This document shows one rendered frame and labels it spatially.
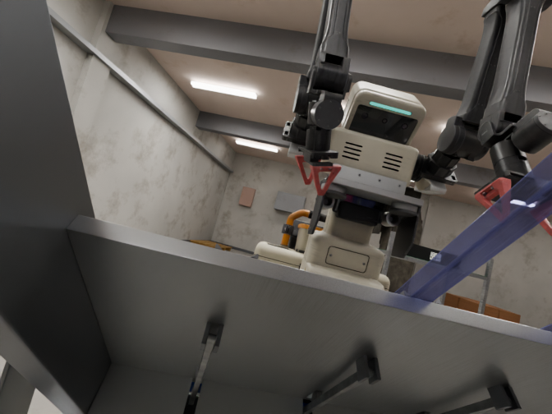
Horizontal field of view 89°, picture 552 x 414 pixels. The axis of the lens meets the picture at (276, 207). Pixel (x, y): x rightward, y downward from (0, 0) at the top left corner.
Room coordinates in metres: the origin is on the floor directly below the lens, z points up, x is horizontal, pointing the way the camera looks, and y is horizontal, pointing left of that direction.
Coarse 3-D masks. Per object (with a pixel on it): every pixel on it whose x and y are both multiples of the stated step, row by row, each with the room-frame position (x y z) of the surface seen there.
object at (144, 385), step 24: (120, 384) 0.26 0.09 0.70; (144, 384) 0.27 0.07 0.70; (168, 384) 0.27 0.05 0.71; (216, 384) 0.28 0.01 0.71; (96, 408) 0.25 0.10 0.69; (120, 408) 0.25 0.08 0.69; (144, 408) 0.26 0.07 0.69; (168, 408) 0.26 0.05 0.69; (216, 408) 0.27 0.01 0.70; (240, 408) 0.28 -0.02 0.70; (264, 408) 0.28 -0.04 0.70; (288, 408) 0.29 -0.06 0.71; (336, 408) 0.30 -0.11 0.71
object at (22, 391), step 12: (12, 372) 0.23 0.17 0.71; (0, 384) 0.23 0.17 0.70; (12, 384) 0.24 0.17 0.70; (24, 384) 0.25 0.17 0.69; (0, 396) 0.23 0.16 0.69; (12, 396) 0.24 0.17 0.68; (24, 396) 0.26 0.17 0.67; (0, 408) 0.23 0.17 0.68; (12, 408) 0.25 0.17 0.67; (24, 408) 0.27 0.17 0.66
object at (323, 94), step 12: (312, 72) 0.57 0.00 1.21; (312, 84) 0.57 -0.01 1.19; (348, 84) 0.58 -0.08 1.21; (324, 96) 0.51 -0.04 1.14; (336, 96) 0.51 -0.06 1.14; (312, 108) 0.56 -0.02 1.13; (324, 108) 0.52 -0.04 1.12; (336, 108) 0.52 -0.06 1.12; (312, 120) 0.58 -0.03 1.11; (324, 120) 0.53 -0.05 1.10; (336, 120) 0.53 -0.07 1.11
